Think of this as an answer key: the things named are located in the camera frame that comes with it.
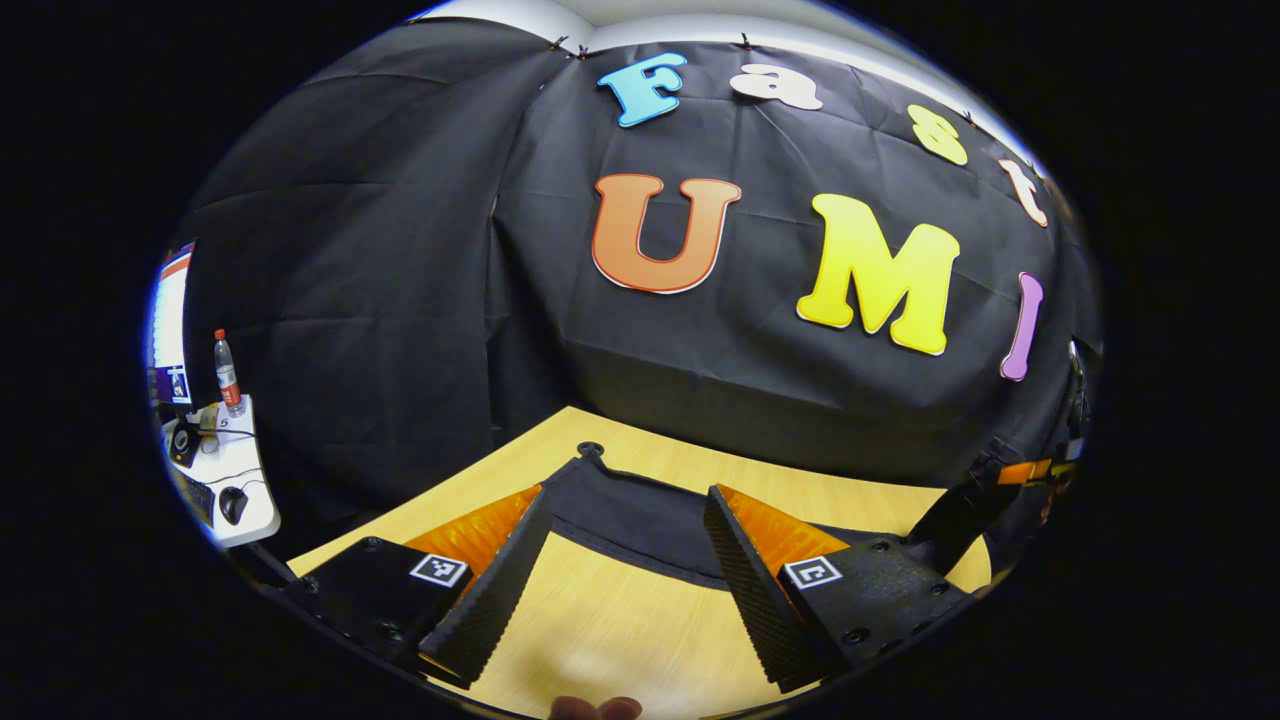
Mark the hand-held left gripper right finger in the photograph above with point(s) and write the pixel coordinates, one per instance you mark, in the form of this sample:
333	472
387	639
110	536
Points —
755	590

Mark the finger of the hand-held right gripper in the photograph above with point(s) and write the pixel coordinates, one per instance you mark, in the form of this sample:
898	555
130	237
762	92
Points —
960	505

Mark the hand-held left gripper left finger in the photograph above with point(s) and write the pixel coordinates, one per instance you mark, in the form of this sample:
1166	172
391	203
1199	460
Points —
495	590

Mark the white side desk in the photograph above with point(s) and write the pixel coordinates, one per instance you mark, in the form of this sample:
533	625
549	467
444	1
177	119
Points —
250	470

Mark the black computer mouse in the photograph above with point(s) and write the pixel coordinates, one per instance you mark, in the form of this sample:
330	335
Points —
233	505

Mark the black backdrop cloth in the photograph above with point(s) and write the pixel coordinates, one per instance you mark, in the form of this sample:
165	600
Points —
400	300

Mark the black keyboard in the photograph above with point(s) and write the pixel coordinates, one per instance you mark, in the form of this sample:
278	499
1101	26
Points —
197	495

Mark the clear plastic bottle red cap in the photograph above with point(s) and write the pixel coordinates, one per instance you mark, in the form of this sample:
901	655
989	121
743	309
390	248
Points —
228	375

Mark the small black round device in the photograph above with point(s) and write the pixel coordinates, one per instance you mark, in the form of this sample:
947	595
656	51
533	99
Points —
184	442

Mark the computer monitor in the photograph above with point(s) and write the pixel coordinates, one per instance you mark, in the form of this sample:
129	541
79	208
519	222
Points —
172	320

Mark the row of black cloth clips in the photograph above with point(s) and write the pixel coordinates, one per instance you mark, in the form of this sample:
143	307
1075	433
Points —
745	42

